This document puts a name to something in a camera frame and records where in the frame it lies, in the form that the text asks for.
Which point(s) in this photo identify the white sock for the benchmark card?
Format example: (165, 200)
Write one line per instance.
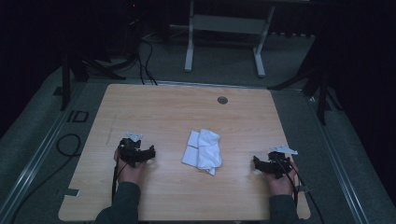
(204, 151)

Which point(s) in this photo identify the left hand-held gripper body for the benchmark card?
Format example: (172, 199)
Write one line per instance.
(132, 152)

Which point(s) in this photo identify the person's left hand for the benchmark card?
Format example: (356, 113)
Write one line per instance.
(132, 174)

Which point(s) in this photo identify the metal floor rail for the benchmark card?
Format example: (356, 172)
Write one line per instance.
(34, 165)
(339, 168)

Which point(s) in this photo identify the white desk frame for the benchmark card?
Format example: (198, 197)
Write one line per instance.
(229, 24)

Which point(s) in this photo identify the grey round table grommet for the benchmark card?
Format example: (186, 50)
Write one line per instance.
(222, 100)

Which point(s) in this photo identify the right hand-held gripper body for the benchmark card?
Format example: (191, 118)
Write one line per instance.
(277, 166)

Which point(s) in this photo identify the black metal stand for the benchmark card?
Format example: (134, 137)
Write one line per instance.
(322, 93)
(65, 84)

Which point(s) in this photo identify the person's right hand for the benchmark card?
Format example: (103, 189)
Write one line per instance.
(280, 186)

